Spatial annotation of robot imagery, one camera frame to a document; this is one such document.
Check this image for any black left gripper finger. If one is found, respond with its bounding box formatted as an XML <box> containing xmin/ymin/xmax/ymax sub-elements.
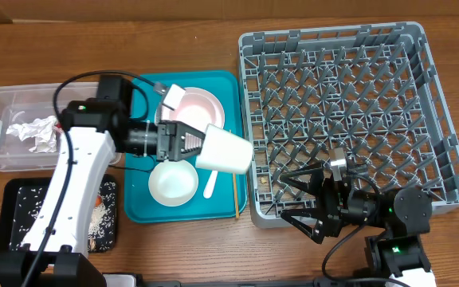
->
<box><xmin>181</xmin><ymin>123</ymin><xmax>206</xmax><ymax>140</ymax></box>
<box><xmin>179</xmin><ymin>143</ymin><xmax>202</xmax><ymax>160</ymax></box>

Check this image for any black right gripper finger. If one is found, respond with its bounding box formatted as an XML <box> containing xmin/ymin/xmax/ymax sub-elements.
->
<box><xmin>280</xmin><ymin>208</ymin><xmax>326</xmax><ymax>244</ymax></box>
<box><xmin>280</xmin><ymin>161</ymin><xmax>325</xmax><ymax>195</ymax></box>

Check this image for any small white bowl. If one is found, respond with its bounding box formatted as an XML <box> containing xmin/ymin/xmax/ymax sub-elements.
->
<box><xmin>148</xmin><ymin>160</ymin><xmax>198</xmax><ymax>207</ymax></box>

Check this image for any white cup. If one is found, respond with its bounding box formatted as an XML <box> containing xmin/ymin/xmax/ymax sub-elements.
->
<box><xmin>195</xmin><ymin>124</ymin><xmax>253</xmax><ymax>175</ymax></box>

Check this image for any white paper ball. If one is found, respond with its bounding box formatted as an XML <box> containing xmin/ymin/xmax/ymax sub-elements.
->
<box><xmin>6</xmin><ymin>116</ymin><xmax>59</xmax><ymax>153</ymax></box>

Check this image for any orange carrot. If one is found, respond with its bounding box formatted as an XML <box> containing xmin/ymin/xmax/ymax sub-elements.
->
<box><xmin>95</xmin><ymin>195</ymin><xmax>103</xmax><ymax>207</ymax></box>

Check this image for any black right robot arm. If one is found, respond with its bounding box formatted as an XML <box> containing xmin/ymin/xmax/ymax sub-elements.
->
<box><xmin>280</xmin><ymin>162</ymin><xmax>436</xmax><ymax>286</ymax></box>

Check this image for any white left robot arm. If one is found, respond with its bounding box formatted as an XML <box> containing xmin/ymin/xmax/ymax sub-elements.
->
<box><xmin>0</xmin><ymin>70</ymin><xmax>205</xmax><ymax>286</ymax></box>

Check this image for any grey dishwasher rack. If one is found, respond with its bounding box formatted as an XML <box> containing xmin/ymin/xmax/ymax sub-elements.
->
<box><xmin>238</xmin><ymin>22</ymin><xmax>459</xmax><ymax>228</ymax></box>

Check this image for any teal plastic tray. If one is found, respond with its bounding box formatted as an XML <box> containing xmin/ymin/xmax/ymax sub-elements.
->
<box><xmin>124</xmin><ymin>70</ymin><xmax>247</xmax><ymax>223</ymax></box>

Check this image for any pink plate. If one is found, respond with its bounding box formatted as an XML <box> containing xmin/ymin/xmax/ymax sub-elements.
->
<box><xmin>155</xmin><ymin>87</ymin><xmax>225</xmax><ymax>132</ymax></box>

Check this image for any white plastic fork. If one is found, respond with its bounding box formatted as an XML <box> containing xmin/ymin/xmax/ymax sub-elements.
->
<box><xmin>203</xmin><ymin>171</ymin><xmax>218</xmax><ymax>199</ymax></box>

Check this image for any wooden chopstick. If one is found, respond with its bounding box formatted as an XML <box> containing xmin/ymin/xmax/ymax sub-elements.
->
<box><xmin>228</xmin><ymin>128</ymin><xmax>241</xmax><ymax>221</ymax></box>

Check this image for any black tray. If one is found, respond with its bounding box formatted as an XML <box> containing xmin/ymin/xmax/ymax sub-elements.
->
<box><xmin>0</xmin><ymin>175</ymin><xmax>119</xmax><ymax>253</ymax></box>

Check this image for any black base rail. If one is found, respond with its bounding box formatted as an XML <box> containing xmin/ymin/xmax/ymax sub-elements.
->
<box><xmin>101</xmin><ymin>273</ymin><xmax>374</xmax><ymax>287</ymax></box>

